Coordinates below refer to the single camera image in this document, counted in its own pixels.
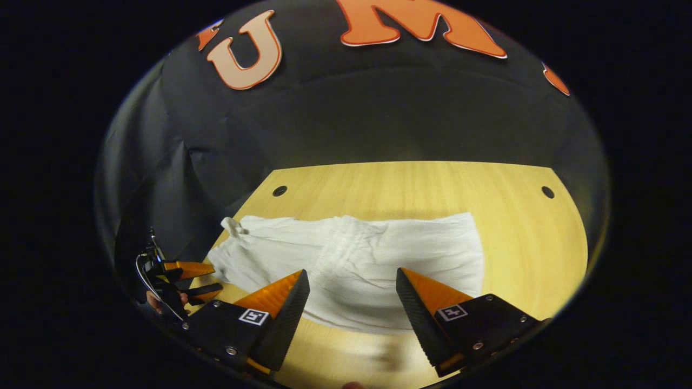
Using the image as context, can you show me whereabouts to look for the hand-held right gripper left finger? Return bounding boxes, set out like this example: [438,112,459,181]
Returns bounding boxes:
[181,269,311,376]

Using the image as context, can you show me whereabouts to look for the white jeans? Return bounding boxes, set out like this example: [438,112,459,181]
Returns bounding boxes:
[207,212,485,331]

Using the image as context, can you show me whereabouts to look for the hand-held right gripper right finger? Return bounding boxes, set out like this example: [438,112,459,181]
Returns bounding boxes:
[396,267,547,378]

